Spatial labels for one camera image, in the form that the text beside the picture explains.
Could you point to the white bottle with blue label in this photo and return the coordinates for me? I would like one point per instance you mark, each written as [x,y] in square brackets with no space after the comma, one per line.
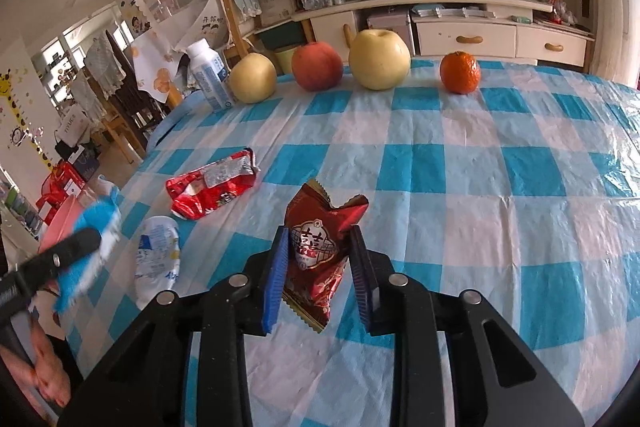
[210,77]

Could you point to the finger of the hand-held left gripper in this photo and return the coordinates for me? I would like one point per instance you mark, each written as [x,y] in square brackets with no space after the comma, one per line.
[65,254]

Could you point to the person's left hand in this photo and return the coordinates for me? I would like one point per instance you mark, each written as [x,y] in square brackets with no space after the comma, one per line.
[42,372]

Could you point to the yellow pear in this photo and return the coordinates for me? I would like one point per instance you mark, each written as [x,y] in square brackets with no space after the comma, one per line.
[252,79]

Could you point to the dark red snack wrapper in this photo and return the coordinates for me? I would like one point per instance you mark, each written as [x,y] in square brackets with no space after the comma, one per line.
[317,247]

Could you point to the dark wooden chair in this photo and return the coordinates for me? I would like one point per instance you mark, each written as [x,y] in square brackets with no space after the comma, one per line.
[130,92]

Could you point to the white printed paper cloth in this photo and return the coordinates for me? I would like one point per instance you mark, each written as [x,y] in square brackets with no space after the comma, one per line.
[155,52]

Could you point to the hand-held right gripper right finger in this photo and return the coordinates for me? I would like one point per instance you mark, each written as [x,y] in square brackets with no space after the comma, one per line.
[360,277]

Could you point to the orange tangerine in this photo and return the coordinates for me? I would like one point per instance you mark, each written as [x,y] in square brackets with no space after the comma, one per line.
[460,73]

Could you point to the red apple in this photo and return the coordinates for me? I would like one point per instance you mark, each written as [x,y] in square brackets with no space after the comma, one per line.
[317,67]

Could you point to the crumpled white pouch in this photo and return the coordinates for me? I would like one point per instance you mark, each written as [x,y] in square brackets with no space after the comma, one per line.
[157,257]

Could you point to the light wooden chair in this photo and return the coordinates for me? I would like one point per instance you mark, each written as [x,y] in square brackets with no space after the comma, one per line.
[235,42]

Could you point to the red gift bags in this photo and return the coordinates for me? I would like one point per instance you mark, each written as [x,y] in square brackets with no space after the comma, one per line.
[57,187]

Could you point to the blue wrapper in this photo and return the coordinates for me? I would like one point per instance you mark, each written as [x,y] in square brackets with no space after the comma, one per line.
[100,217]

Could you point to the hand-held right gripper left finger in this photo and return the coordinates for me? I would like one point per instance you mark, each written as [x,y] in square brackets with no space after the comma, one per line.
[277,277]

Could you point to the cardboard box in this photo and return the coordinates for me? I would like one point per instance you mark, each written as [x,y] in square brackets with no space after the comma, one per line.
[274,2]

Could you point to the silver box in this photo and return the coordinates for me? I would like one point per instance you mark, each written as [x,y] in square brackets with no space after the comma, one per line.
[395,19]

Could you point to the large yellow apple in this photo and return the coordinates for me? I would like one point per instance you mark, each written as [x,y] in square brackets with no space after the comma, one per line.
[380,59]

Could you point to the pink plastic bin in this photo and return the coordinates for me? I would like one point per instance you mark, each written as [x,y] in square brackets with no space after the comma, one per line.
[62,219]

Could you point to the green box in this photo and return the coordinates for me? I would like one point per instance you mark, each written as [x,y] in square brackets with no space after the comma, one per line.
[282,35]

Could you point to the giraffe wall sticker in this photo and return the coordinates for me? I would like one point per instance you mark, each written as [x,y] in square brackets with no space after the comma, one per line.
[7,87]

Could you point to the bright red snack packet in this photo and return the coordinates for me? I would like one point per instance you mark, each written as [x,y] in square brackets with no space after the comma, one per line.
[210,187]

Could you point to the cream cabinet with drawers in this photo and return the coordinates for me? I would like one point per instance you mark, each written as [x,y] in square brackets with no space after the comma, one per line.
[465,39]

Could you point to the stack of papers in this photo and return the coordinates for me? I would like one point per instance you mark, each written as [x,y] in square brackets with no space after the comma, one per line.
[450,12]

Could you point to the blue checked tablecloth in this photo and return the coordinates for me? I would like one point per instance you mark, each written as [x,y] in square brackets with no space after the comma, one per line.
[475,207]

